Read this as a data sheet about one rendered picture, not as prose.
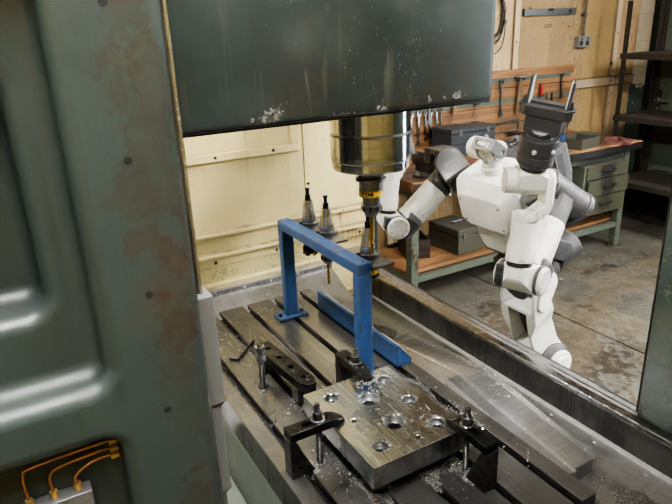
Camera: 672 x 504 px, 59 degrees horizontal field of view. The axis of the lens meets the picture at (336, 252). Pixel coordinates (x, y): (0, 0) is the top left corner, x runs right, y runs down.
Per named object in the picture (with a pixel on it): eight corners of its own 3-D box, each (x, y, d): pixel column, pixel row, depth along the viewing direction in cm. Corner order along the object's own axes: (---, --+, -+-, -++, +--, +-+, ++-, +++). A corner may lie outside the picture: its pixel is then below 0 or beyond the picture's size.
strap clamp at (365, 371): (347, 385, 155) (345, 334, 150) (375, 411, 144) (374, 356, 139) (336, 389, 153) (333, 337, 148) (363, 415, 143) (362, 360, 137)
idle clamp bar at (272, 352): (270, 360, 168) (269, 339, 166) (321, 402, 148) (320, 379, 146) (255, 366, 166) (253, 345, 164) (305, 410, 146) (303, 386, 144)
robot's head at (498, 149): (492, 143, 182) (477, 132, 177) (513, 147, 175) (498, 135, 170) (483, 162, 182) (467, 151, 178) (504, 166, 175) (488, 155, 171)
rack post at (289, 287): (301, 309, 199) (295, 223, 189) (308, 315, 194) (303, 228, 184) (273, 316, 194) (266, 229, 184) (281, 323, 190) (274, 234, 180)
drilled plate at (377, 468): (387, 382, 148) (387, 365, 146) (466, 447, 124) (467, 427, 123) (304, 413, 138) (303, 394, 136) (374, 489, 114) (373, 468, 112)
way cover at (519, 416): (402, 345, 230) (402, 307, 224) (606, 487, 156) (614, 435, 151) (334, 368, 216) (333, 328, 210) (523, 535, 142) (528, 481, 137)
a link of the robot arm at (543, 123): (572, 118, 131) (559, 166, 138) (579, 103, 138) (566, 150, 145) (515, 106, 136) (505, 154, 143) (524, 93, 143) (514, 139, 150)
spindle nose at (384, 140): (315, 167, 123) (312, 107, 118) (375, 155, 131) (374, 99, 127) (365, 180, 110) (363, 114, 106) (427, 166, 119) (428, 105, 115)
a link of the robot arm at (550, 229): (501, 295, 167) (529, 226, 172) (547, 307, 159) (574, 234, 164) (489, 278, 158) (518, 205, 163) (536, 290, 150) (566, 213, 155)
